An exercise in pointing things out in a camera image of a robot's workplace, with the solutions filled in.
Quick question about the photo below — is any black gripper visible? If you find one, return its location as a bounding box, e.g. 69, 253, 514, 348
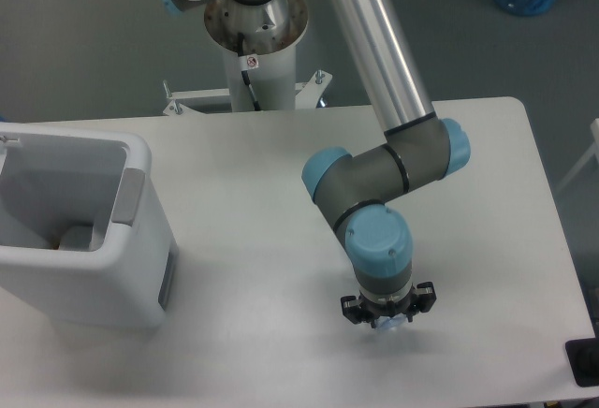
340, 282, 437, 326

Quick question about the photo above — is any clear plastic water bottle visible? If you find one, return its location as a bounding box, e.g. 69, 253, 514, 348
373, 315, 407, 332

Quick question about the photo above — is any clear plastic wrapper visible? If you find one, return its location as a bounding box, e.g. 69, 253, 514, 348
58, 226, 102, 251

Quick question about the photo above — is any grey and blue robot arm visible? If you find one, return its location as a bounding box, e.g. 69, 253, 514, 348
162, 0, 471, 328

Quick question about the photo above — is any white trash can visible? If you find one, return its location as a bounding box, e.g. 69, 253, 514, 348
1, 123, 178, 328

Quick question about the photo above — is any black device at table edge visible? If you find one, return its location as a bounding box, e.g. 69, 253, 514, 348
565, 338, 598, 387

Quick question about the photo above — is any white frame at right edge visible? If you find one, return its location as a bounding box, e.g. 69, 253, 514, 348
556, 118, 598, 194

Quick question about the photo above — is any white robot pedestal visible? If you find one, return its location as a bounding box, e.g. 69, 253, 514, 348
163, 0, 332, 116

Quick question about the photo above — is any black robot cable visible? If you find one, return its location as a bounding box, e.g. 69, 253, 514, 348
236, 31, 262, 112

